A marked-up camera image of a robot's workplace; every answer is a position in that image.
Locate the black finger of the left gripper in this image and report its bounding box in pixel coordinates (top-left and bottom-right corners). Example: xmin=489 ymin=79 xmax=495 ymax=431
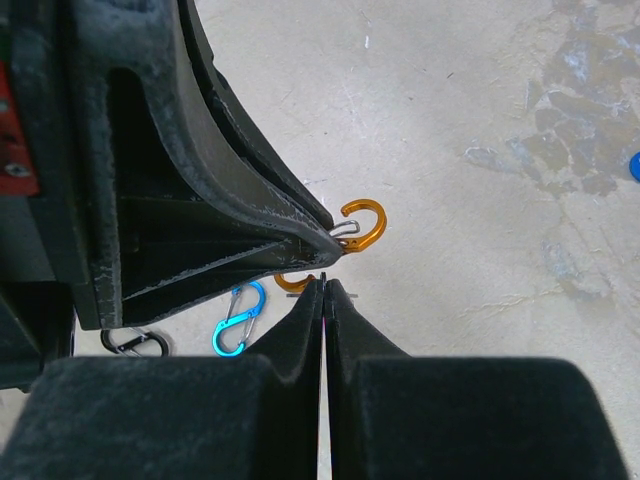
xmin=177 ymin=0 xmax=334 ymax=230
xmin=96 ymin=1 xmax=342 ymax=329

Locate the silver key with blue tag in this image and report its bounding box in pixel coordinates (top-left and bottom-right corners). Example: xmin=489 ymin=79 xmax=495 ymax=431
xmin=629 ymin=152 xmax=640 ymax=182

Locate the black S carabiner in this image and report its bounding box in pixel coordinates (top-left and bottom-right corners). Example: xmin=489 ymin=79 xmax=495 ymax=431
xmin=99 ymin=327 xmax=170 ymax=357

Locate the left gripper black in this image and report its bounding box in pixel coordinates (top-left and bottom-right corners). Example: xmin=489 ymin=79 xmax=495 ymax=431
xmin=1 ymin=1 xmax=120 ymax=390

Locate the light-blue S carabiner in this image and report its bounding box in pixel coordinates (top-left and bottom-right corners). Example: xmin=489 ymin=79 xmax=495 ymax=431
xmin=211 ymin=281 xmax=267 ymax=358

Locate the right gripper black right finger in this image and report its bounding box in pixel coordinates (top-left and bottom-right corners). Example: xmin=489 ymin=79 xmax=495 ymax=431
xmin=324 ymin=280 xmax=628 ymax=479

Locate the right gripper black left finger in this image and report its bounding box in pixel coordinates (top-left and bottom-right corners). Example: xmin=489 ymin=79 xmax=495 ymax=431
xmin=1 ymin=281 xmax=323 ymax=479

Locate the orange S carabiner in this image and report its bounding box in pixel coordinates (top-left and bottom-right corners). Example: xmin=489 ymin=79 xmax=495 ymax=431
xmin=274 ymin=199 xmax=388 ymax=295

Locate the silver key with black tag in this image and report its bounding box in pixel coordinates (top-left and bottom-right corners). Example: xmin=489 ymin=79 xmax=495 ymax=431
xmin=286 ymin=271 xmax=359 ymax=299

